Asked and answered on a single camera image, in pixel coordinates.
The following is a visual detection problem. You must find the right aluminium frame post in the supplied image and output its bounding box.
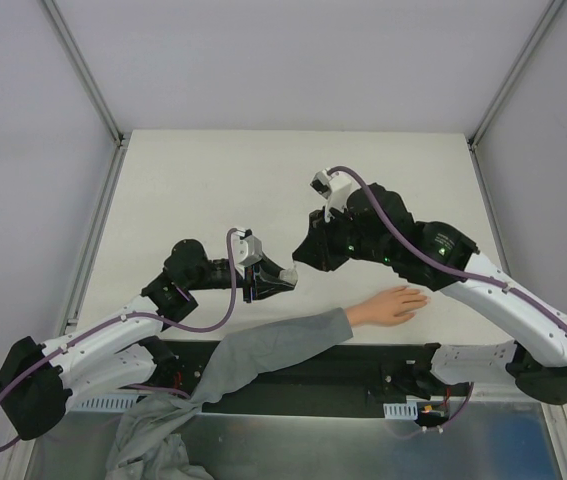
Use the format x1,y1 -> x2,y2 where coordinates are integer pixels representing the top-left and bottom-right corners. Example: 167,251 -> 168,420
467,0 -> 567,152

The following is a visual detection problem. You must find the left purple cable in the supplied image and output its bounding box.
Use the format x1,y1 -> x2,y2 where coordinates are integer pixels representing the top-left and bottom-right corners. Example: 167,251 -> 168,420
0,227 -> 244,454

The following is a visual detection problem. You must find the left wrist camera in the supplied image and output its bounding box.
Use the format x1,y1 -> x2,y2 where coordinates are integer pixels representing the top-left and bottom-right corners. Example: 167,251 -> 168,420
231,229 -> 263,268

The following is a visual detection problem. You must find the grey shirt sleeve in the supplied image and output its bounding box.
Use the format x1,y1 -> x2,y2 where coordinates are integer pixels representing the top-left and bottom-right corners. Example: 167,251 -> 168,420
105,309 -> 353,479

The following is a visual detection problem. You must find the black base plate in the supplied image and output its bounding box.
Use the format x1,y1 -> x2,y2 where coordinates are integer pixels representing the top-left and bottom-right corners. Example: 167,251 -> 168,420
127,339 -> 469,419

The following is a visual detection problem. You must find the aluminium frame post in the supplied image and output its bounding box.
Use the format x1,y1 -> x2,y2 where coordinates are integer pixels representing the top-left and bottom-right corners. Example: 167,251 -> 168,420
38,0 -> 128,148
467,0 -> 567,152

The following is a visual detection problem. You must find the mannequin hand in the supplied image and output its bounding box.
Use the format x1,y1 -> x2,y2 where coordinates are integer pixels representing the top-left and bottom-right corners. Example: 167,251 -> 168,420
345,286 -> 430,327

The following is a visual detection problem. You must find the left aluminium frame post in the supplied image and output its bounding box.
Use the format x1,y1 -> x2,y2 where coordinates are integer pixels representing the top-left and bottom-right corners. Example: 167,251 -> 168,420
38,0 -> 128,148

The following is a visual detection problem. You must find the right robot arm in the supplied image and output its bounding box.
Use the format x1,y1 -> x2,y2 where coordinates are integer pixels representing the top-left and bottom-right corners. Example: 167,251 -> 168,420
293,172 -> 567,405

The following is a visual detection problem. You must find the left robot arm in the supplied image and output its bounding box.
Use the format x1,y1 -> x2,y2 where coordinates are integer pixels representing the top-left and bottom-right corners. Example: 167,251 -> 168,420
0,229 -> 298,441

